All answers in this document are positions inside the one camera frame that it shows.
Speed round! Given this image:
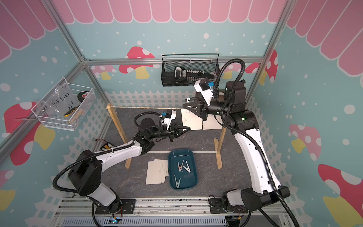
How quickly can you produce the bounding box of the yellow black utility knife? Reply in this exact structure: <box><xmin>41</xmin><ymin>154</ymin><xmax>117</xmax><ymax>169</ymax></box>
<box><xmin>63</xmin><ymin>107</ymin><xmax>78</xmax><ymax>117</ymax></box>

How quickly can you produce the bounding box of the white wire wall basket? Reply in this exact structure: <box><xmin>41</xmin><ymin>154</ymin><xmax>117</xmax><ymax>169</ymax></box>
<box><xmin>31</xmin><ymin>78</ymin><xmax>96</xmax><ymax>131</ymax></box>

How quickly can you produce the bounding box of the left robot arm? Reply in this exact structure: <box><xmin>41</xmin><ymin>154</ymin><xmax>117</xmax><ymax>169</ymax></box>
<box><xmin>53</xmin><ymin>110</ymin><xmax>190</xmax><ymax>213</ymax></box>

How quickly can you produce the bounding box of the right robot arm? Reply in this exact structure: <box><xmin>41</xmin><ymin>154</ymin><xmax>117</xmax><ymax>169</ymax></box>
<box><xmin>183</xmin><ymin>58</ymin><xmax>299</xmax><ymax>227</ymax></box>

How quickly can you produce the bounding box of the black yellow small device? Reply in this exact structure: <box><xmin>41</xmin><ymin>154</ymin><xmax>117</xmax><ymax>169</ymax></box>
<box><xmin>100</xmin><ymin>142</ymin><xmax>114</xmax><ymax>151</ymax></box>

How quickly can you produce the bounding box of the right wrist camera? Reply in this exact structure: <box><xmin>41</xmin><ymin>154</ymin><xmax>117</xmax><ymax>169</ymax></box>
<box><xmin>194</xmin><ymin>78</ymin><xmax>214</xmax><ymax>106</ymax></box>

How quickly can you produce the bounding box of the green clothespin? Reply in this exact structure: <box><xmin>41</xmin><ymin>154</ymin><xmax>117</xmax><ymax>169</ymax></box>
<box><xmin>174</xmin><ymin>175</ymin><xmax>181</xmax><ymax>189</ymax></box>

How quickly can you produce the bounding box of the teal plastic tray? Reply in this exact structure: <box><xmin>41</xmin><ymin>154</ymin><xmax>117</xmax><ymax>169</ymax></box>
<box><xmin>167</xmin><ymin>148</ymin><xmax>198</xmax><ymax>190</ymax></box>

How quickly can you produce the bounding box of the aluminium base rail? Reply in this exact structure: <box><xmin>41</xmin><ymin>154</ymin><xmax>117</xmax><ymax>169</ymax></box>
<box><xmin>51</xmin><ymin>196</ymin><xmax>271</xmax><ymax>227</ymax></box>

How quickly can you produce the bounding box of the black socket tool set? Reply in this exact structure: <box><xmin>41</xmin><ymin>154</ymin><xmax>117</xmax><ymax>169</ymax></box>
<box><xmin>174</xmin><ymin>67</ymin><xmax>217</xmax><ymax>83</ymax></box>

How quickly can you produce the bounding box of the wooden drying rack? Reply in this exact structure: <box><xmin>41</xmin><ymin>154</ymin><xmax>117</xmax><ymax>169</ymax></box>
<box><xmin>106</xmin><ymin>103</ymin><xmax>226</xmax><ymax>169</ymax></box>

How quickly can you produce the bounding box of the black mesh wall basket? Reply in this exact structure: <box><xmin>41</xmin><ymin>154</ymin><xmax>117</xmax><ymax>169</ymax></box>
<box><xmin>161</xmin><ymin>54</ymin><xmax>220</xmax><ymax>87</ymax></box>

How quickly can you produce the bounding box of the clear plastic bag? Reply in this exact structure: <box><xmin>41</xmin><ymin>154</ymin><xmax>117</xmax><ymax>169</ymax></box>
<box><xmin>46</xmin><ymin>85</ymin><xmax>79</xmax><ymax>115</ymax></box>

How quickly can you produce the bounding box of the black tape roll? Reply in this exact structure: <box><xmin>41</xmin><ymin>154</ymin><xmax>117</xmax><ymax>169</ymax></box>
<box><xmin>77</xmin><ymin>91</ymin><xmax>89</xmax><ymax>103</ymax></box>

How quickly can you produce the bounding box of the white clothespin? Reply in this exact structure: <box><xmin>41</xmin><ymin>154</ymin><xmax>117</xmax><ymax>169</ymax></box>
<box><xmin>183</xmin><ymin>161</ymin><xmax>191</xmax><ymax>173</ymax></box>

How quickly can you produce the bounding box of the pink clothespin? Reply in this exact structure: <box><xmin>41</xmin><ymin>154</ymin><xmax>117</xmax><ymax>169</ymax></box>
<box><xmin>177</xmin><ymin>160</ymin><xmax>184</xmax><ymax>172</ymax></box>

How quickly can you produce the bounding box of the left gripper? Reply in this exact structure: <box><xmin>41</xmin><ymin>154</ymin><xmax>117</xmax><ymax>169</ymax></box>
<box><xmin>148</xmin><ymin>122</ymin><xmax>191</xmax><ymax>143</ymax></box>

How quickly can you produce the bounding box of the white postcard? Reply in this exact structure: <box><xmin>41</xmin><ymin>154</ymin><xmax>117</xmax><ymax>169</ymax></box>
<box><xmin>154</xmin><ymin>159</ymin><xmax>169</xmax><ymax>177</ymax></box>
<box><xmin>146</xmin><ymin>161</ymin><xmax>165</xmax><ymax>185</ymax></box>
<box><xmin>150</xmin><ymin>159</ymin><xmax>168</xmax><ymax>184</ymax></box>
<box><xmin>202</xmin><ymin>117</ymin><xmax>222</xmax><ymax>130</ymax></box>
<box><xmin>181</xmin><ymin>109</ymin><xmax>203</xmax><ymax>131</ymax></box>

